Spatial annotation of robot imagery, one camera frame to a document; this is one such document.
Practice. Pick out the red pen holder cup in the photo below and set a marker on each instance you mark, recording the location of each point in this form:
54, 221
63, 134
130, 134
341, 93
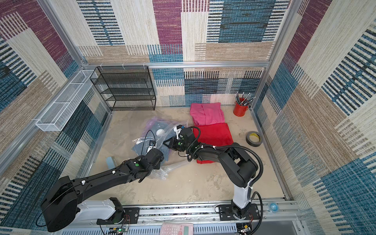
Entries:
241, 106

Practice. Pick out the pink calculator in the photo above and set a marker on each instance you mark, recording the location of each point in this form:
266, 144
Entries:
176, 229

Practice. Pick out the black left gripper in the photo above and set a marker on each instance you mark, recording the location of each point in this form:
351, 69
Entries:
158, 166

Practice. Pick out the blue denim jeans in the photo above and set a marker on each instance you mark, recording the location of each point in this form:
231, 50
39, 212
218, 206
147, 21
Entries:
144, 145

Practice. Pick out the red garment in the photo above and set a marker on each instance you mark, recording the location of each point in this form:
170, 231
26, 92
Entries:
216, 135

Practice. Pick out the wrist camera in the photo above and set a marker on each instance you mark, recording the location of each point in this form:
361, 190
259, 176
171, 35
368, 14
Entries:
152, 144
177, 129

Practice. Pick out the pink trousers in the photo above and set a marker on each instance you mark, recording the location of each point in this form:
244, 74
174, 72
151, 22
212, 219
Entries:
206, 113

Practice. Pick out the grey tape roll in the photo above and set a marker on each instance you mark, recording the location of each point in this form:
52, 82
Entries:
254, 139

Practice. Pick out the white wire mesh basket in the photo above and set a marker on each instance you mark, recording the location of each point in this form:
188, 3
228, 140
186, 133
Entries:
61, 110

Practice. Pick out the lilac garment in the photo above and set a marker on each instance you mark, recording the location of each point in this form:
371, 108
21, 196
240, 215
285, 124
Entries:
156, 123

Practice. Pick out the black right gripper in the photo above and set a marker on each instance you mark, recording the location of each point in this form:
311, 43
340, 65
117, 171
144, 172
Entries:
176, 142

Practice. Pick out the clear plastic vacuum bag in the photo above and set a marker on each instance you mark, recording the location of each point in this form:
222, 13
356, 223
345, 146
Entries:
166, 167

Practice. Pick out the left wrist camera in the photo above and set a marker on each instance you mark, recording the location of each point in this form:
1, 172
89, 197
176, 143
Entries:
152, 144

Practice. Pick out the black mesh shelf rack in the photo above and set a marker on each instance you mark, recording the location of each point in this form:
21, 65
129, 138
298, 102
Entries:
125, 88

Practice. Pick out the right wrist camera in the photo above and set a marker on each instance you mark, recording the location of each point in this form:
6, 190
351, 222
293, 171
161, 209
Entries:
177, 129

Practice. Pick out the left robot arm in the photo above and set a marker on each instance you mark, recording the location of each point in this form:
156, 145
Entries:
59, 207

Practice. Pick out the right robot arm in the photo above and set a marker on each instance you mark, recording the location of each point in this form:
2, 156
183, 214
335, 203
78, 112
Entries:
242, 165

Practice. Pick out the white vacuum bag valve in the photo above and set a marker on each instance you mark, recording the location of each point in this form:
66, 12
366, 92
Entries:
160, 132

